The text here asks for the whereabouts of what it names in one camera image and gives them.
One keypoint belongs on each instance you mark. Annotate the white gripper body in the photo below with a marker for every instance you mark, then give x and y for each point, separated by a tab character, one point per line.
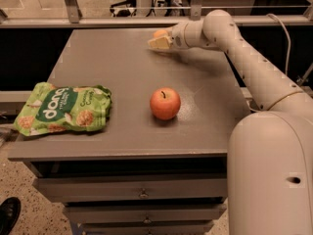
178	36

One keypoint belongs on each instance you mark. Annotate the small orange fruit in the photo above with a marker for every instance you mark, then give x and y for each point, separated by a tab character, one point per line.
159	33

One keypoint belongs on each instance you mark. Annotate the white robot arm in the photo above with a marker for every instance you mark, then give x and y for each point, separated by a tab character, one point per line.
270	154

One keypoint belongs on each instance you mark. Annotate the black office chair base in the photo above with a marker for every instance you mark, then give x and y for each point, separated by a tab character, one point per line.
126	8

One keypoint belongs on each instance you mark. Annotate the red apple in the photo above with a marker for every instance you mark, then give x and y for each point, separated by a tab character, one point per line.
165	103

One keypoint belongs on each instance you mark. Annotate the green snack bag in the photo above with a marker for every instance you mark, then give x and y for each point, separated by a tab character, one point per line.
51	109

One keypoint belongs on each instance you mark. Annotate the grey drawer cabinet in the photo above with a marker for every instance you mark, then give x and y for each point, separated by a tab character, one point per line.
140	175

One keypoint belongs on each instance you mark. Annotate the black shoe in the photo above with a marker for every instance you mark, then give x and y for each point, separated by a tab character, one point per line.
10	211

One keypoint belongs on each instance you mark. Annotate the metal railing frame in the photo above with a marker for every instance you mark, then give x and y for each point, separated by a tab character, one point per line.
96	13

